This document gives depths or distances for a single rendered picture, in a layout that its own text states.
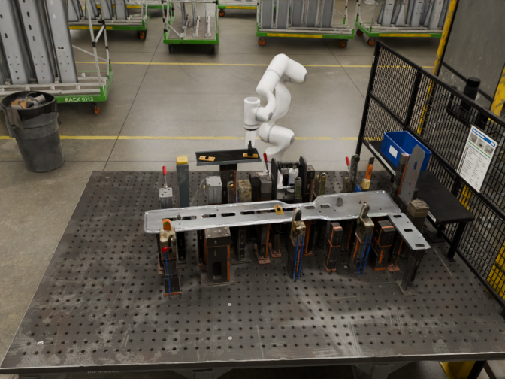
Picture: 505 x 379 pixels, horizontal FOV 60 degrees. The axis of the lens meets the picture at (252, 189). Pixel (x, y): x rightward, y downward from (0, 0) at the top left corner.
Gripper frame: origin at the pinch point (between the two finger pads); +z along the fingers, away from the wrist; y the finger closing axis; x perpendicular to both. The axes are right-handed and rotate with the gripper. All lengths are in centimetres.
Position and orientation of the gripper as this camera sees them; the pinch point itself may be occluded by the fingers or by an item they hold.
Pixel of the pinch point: (250, 151)
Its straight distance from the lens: 249.2
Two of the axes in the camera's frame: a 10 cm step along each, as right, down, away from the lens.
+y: -0.8, 5.5, -8.3
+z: -0.3, 8.3, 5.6
